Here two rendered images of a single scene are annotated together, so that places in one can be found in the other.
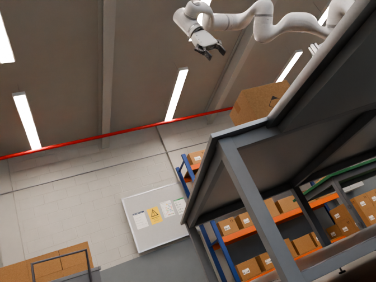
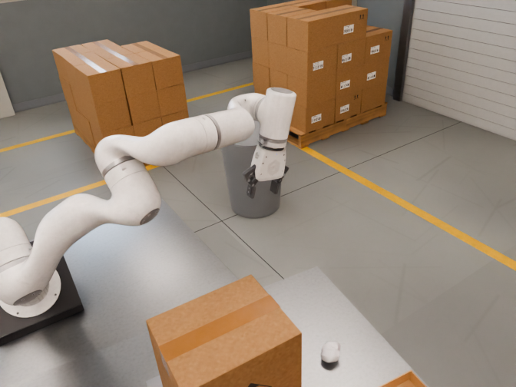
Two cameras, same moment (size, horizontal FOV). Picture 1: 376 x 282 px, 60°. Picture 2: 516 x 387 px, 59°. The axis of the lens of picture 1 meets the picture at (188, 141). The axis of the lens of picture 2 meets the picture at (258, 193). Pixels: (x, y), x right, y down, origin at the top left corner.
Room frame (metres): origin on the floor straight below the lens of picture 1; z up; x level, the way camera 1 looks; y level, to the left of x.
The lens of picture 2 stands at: (2.47, -0.47, 1.96)
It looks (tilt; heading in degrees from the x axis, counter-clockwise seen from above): 32 degrees down; 172
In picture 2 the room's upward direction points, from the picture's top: 3 degrees counter-clockwise
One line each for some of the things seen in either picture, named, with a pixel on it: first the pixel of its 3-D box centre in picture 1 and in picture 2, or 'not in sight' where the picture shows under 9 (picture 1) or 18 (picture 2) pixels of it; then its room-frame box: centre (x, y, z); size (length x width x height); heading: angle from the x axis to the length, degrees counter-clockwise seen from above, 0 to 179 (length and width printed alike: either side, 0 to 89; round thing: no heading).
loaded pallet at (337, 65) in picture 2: not in sight; (320, 66); (-1.91, 0.83, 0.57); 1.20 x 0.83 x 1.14; 117
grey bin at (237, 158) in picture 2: not in sight; (253, 170); (-0.45, -0.10, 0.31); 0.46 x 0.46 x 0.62
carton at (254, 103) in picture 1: (267, 116); (226, 362); (1.71, -0.47, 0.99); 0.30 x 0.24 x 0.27; 111
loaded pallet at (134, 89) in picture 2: not in sight; (123, 98); (-1.90, -1.14, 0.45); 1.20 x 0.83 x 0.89; 26
